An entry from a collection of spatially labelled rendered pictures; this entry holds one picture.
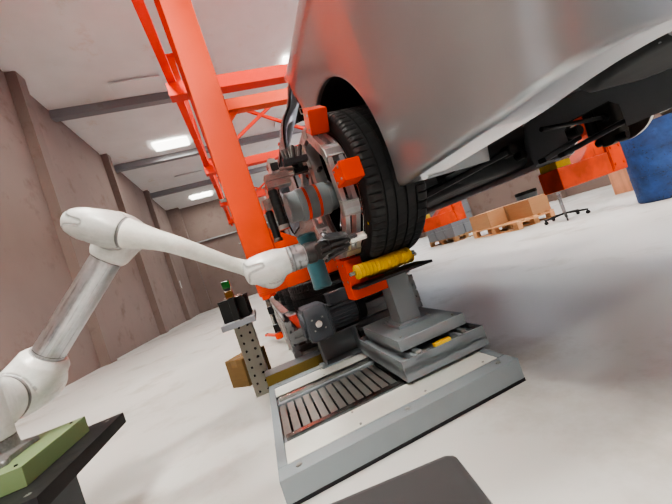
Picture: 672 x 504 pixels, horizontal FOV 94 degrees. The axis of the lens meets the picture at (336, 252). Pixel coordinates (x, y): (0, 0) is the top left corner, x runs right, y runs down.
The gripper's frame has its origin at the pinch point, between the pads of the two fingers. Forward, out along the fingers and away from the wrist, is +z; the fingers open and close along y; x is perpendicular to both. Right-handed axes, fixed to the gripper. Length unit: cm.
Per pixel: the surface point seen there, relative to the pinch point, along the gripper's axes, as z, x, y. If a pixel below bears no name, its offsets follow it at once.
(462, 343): 24, -38, -33
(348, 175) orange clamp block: -1.0, 3.2, 23.8
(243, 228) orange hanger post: -36, 64, -27
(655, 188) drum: 412, 67, -137
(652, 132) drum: 416, 102, -85
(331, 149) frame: -0.3, 18.5, 26.3
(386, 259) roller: 11.2, -3.4, -13.3
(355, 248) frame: 0.8, 3.1, -8.4
